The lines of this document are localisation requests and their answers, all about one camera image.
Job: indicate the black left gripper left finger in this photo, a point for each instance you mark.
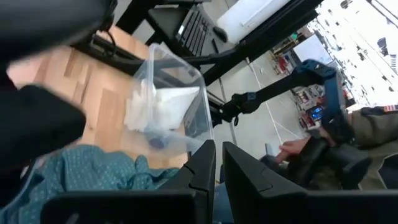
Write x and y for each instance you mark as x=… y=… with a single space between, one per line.
x=199 y=174

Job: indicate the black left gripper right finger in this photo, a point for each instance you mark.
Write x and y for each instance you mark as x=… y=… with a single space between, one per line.
x=248 y=186

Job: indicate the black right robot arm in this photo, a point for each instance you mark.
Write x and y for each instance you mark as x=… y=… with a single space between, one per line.
x=46 y=21

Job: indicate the person's hand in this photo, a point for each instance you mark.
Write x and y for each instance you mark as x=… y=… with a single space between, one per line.
x=292 y=149

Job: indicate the clear plastic bin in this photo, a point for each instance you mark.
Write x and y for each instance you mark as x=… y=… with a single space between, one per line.
x=199 y=102

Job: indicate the white cloth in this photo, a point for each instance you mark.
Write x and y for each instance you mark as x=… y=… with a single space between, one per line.
x=168 y=105

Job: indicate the teal flower print cloth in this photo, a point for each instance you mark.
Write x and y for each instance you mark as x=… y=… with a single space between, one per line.
x=87 y=174

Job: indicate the person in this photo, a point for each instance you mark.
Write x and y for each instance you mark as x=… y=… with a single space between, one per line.
x=376 y=127

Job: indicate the black computer mouse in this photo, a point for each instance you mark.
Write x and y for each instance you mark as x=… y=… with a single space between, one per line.
x=220 y=33

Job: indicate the black keyboard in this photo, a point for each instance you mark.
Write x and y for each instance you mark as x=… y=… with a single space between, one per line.
x=194 y=31

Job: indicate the white board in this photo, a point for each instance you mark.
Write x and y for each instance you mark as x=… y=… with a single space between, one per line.
x=245 y=17

